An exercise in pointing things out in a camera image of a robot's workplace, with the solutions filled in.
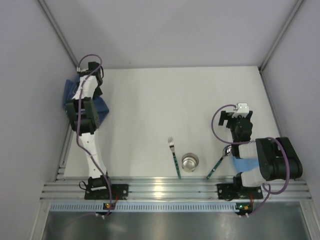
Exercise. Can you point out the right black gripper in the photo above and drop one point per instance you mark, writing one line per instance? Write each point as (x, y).
(235, 119)

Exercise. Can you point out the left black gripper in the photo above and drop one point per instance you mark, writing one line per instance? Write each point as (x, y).
(94, 66)

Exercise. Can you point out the blue cloth placemat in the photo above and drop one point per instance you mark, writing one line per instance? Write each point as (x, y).
(70, 89)

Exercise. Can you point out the spoon with green handle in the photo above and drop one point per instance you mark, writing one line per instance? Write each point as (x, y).
(226, 152)

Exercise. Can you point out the blue plastic plate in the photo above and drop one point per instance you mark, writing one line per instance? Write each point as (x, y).
(244, 164)

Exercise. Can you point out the small metal cup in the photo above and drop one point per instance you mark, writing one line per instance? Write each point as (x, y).
(189, 162)

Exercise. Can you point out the fork with green handle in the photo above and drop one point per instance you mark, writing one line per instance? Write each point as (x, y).
(172, 149)

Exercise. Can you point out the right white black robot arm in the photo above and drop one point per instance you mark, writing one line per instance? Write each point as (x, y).
(276, 157)

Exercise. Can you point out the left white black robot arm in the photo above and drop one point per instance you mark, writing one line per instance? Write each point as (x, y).
(85, 121)

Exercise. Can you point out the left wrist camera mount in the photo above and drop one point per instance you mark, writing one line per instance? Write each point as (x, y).
(80, 70)

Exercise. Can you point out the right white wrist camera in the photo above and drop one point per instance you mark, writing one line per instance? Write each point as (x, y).
(240, 110)

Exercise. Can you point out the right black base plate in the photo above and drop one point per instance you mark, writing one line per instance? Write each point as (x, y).
(229, 192)

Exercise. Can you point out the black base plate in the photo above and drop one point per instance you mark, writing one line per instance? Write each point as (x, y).
(229, 192)
(119, 192)

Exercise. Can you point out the aluminium rail frame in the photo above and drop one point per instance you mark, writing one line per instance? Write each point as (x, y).
(166, 189)

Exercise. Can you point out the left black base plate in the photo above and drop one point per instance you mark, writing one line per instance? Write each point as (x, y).
(119, 192)

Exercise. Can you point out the perforated grey cable duct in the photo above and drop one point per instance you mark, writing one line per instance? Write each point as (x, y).
(141, 207)

